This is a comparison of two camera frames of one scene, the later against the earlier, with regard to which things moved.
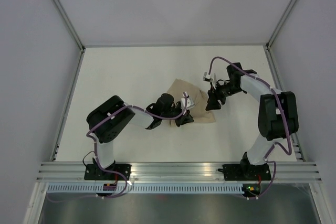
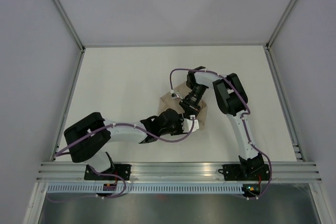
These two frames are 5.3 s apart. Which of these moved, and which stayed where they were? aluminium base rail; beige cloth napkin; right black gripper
Moved: right black gripper; beige cloth napkin
Stayed: aluminium base rail
